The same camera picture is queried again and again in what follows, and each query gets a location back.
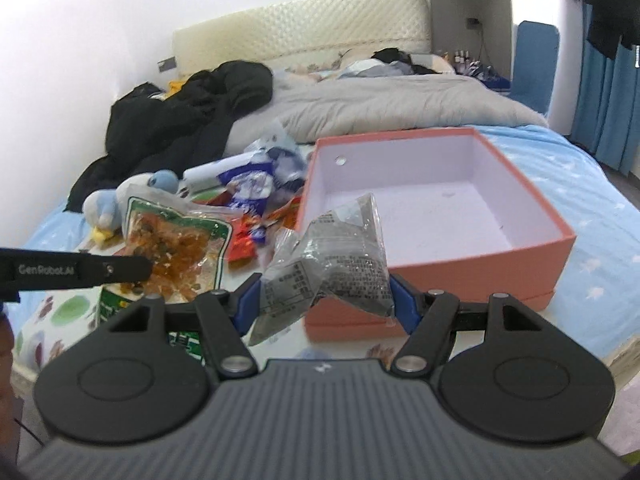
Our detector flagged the pile of clothes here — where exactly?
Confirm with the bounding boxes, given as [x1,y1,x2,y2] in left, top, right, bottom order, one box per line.
[339,47,457,80]

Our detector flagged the blue white plastic bag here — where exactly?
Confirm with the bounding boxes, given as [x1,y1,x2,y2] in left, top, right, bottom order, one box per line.
[220,132,308,222]

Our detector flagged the cream quilted headboard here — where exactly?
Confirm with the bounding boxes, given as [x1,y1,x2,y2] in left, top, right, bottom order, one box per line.
[172,0,432,82]

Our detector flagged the grey blanket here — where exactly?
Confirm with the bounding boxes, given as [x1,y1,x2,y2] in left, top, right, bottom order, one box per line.
[225,71,549,157]

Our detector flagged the pink cardboard box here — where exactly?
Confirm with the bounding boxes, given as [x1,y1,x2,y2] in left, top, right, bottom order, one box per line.
[295,127,577,344]

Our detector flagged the blue white plush penguin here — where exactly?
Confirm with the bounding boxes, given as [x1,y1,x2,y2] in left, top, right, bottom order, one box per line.
[82,170,179,247]

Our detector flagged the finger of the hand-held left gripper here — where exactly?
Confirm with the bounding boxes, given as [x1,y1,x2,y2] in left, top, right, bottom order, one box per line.
[0,247,154,304]

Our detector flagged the dark hanging clothes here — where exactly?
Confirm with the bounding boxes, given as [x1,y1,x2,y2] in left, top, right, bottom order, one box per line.
[550,0,640,62]

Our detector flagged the black jacket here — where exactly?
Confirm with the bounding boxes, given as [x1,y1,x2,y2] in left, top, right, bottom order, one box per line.
[67,60,275,212]

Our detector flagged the dark red snack packet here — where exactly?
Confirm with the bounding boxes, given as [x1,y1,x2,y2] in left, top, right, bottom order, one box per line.
[192,193,236,208]

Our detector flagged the clear plastic bag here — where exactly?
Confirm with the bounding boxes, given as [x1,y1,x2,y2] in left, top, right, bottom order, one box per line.
[243,119,299,157]

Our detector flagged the green-edged clear snack packet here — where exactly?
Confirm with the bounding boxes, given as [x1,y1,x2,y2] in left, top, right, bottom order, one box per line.
[97,195,236,367]

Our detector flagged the blue chair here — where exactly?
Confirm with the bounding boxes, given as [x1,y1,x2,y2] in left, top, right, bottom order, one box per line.
[509,21,560,117]

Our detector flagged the blue bed sheet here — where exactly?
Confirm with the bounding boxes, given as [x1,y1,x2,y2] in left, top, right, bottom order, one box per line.
[20,124,640,361]

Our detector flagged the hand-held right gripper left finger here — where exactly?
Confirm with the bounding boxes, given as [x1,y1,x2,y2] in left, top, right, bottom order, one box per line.
[107,272,264,381]

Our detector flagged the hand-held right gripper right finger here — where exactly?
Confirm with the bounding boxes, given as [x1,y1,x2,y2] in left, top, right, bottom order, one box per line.
[389,274,546,379]

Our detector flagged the blue curtain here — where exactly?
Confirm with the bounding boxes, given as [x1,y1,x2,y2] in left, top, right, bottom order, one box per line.
[570,2,640,177]

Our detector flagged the white tube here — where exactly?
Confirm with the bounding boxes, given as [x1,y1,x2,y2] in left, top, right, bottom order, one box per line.
[182,155,261,194]

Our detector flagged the grey clear snack packet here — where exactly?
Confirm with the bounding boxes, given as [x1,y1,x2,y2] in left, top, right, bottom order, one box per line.
[248,192,396,347]

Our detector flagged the small bottles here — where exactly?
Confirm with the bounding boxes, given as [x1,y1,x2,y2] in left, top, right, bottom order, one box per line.
[452,49,483,75]

